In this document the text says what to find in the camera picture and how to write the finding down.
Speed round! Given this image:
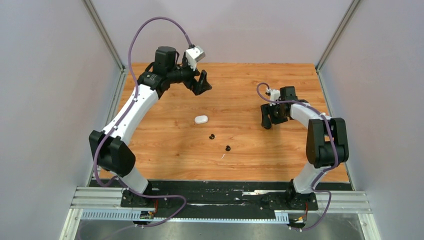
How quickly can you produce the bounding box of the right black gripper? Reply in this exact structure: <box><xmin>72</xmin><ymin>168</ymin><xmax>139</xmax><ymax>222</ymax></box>
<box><xmin>260</xmin><ymin>101</ymin><xmax>287</xmax><ymax>127</ymax></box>

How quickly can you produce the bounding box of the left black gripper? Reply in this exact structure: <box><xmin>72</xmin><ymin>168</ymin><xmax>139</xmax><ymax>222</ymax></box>
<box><xmin>167</xmin><ymin>55</ymin><xmax>212</xmax><ymax>95</ymax></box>

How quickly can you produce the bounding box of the white earbud charging case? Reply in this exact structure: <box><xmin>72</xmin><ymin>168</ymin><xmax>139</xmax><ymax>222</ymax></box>
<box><xmin>194</xmin><ymin>115</ymin><xmax>209</xmax><ymax>125</ymax></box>

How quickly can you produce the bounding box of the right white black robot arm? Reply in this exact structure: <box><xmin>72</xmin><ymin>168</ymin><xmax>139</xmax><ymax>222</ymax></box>
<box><xmin>258</xmin><ymin>84</ymin><xmax>349</xmax><ymax>210</ymax></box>

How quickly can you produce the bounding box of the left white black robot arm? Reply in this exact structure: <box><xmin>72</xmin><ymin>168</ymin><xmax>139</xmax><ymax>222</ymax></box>
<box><xmin>88</xmin><ymin>45</ymin><xmax>212</xmax><ymax>207</ymax></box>

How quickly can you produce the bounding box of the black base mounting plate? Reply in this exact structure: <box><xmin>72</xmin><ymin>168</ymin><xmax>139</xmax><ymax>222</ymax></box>
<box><xmin>120</xmin><ymin>180</ymin><xmax>324</xmax><ymax>219</ymax></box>

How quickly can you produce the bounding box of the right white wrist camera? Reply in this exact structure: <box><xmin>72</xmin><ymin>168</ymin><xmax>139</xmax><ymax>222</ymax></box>
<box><xmin>265</xmin><ymin>88</ymin><xmax>281</xmax><ymax>106</ymax></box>

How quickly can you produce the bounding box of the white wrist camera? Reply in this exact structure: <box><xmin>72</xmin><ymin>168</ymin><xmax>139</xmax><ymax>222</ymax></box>
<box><xmin>265</xmin><ymin>88</ymin><xmax>281</xmax><ymax>106</ymax></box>
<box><xmin>184</xmin><ymin>45</ymin><xmax>206</xmax><ymax>71</ymax></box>

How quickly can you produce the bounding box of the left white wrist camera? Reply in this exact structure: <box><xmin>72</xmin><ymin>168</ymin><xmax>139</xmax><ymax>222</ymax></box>
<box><xmin>184</xmin><ymin>45</ymin><xmax>206</xmax><ymax>71</ymax></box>

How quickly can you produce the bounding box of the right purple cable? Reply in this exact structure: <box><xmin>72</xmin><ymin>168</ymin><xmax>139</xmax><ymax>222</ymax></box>
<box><xmin>256</xmin><ymin>82</ymin><xmax>340</xmax><ymax>232</ymax></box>

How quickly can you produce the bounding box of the purple cable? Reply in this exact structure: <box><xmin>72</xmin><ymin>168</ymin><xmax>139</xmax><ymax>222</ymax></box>
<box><xmin>256</xmin><ymin>82</ymin><xmax>340</xmax><ymax>232</ymax></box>
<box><xmin>92</xmin><ymin>16</ymin><xmax>194</xmax><ymax>229</ymax></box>

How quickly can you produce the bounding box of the right aluminium corner post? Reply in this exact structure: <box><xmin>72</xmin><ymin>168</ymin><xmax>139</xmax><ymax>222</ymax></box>
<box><xmin>315</xmin><ymin>0</ymin><xmax>362</xmax><ymax>73</ymax></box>

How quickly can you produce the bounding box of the aluminium corner post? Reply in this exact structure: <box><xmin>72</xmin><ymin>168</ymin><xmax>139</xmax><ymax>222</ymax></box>
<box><xmin>315</xmin><ymin>0</ymin><xmax>362</xmax><ymax>73</ymax></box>
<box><xmin>82</xmin><ymin>0</ymin><xmax>126</xmax><ymax>72</ymax></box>

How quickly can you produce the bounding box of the left aluminium corner post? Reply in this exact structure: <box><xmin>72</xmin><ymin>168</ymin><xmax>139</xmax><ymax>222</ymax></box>
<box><xmin>82</xmin><ymin>0</ymin><xmax>126</xmax><ymax>72</ymax></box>

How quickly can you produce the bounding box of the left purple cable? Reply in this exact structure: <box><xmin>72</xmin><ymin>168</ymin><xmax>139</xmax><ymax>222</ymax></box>
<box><xmin>92</xmin><ymin>16</ymin><xmax>194</xmax><ymax>229</ymax></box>

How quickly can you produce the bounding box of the aluminium front rail frame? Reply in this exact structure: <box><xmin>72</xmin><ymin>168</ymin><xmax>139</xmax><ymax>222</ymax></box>
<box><xmin>59</xmin><ymin>187</ymin><xmax>381</xmax><ymax>240</ymax></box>

